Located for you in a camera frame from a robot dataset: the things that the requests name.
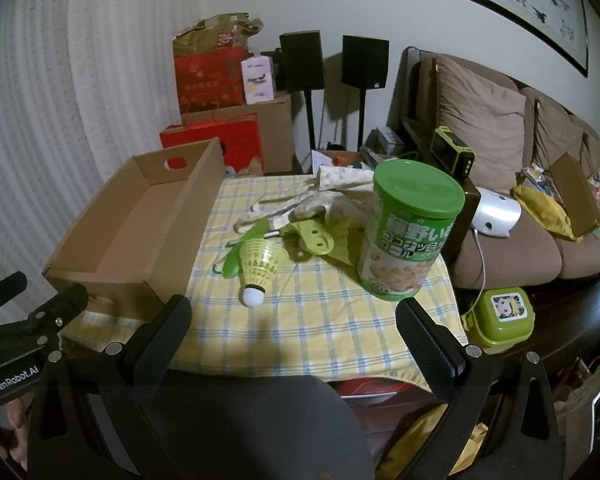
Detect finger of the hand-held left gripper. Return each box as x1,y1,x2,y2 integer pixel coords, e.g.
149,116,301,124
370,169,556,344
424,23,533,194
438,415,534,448
0,284,88,343
0,271,28,322

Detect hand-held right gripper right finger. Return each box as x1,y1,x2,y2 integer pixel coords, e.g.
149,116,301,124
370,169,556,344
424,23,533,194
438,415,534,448
395,299,566,480

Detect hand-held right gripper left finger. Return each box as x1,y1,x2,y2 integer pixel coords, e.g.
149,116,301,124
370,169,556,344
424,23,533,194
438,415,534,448
25,294,193,480

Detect green snack can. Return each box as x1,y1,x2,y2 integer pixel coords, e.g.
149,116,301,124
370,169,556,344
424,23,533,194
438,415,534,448
356,159,466,302

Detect yellow shuttlecock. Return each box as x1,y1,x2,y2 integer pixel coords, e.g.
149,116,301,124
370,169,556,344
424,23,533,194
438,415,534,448
237,238,290,308

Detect green squeegee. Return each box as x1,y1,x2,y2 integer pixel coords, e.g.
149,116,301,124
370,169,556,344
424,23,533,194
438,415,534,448
227,216,353,257

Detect printed cloth bag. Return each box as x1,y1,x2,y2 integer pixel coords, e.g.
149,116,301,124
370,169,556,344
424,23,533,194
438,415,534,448
235,164,381,233

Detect person's left hand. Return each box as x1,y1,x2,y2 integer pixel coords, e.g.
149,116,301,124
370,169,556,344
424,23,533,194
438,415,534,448
2,395,31,443

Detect green lunch box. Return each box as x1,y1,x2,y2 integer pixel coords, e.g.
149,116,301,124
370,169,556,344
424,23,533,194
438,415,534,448
462,287,535,348

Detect yellow plastic bag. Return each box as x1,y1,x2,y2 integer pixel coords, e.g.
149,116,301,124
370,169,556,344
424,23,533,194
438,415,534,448
395,410,486,467

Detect brown sofa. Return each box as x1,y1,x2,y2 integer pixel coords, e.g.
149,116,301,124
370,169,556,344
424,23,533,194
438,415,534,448
387,46,600,291

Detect yellow checked tablecloth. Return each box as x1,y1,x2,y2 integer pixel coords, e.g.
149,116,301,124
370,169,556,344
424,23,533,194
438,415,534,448
62,174,468,393

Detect dark coffee table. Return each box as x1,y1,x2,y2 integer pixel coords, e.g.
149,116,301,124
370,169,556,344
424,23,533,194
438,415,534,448
525,260,600,386

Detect yellow cloth bag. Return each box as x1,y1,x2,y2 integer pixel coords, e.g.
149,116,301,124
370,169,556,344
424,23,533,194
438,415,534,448
511,180,578,241

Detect green portable radio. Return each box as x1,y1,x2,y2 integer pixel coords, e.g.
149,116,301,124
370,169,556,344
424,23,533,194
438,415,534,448
430,126,476,177

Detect small open cardboard box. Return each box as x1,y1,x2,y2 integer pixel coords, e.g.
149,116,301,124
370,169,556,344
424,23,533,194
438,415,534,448
312,149,376,171

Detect grey box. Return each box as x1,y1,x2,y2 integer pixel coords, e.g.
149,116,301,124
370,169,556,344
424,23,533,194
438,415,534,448
370,127,406,153

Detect flat cardboard piece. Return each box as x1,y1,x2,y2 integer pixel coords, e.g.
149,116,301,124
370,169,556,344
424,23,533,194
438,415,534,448
550,152,600,238

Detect red gift bag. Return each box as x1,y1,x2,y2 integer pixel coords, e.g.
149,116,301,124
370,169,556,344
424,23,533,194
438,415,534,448
174,46,248,113
160,112,265,176

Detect large brown cushion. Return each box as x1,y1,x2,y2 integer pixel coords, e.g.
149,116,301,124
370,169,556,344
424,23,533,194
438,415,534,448
432,55,527,181

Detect black speaker stand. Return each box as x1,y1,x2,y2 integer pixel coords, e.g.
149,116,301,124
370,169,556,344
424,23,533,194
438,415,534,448
357,87,371,148
305,91,317,152

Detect large cardboard box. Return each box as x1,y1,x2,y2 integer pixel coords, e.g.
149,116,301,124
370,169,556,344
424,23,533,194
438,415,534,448
180,92,293,176

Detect white pink carton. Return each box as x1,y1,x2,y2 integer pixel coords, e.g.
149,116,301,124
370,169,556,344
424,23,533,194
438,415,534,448
241,56,275,106

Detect brown paper bag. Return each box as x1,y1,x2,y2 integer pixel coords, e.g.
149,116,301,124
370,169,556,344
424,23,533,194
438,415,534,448
174,16,263,58

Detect white cable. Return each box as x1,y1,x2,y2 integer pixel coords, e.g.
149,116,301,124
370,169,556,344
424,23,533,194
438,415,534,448
472,230,487,306

